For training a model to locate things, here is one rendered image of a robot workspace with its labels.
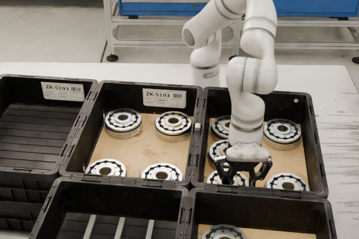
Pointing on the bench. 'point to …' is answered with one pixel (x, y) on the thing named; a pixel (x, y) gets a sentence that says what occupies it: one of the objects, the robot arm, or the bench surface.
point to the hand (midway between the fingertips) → (240, 185)
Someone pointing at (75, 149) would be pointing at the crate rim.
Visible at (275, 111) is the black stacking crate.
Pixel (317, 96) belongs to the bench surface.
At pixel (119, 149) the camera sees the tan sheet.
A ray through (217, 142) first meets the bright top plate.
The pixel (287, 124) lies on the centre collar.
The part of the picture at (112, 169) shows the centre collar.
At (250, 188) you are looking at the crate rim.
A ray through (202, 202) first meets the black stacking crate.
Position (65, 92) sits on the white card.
